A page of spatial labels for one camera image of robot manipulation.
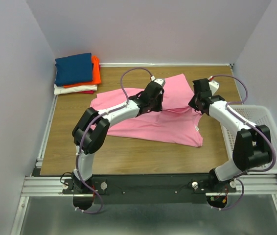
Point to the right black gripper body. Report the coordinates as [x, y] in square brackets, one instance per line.
[198, 99]

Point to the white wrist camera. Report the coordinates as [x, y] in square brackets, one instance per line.
[159, 81]
[213, 85]

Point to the folded red t shirt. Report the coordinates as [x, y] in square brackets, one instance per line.
[87, 92]

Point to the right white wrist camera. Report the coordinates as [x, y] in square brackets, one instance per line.
[213, 85]

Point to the white plastic laundry basket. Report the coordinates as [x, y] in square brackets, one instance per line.
[260, 115]

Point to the folded orange t shirt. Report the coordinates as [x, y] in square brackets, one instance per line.
[96, 77]

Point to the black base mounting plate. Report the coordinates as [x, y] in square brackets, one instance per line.
[149, 188]

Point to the folded blue t shirt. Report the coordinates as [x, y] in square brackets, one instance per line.
[74, 69]

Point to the pink t shirt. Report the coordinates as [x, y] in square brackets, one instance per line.
[176, 123]

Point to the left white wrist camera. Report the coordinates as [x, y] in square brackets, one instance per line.
[159, 81]

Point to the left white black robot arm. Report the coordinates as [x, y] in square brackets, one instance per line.
[91, 130]

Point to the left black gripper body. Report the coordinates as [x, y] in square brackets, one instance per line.
[151, 105]

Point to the folded white t shirt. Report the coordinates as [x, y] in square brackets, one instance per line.
[77, 89]

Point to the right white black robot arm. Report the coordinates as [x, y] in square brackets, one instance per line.
[252, 147]

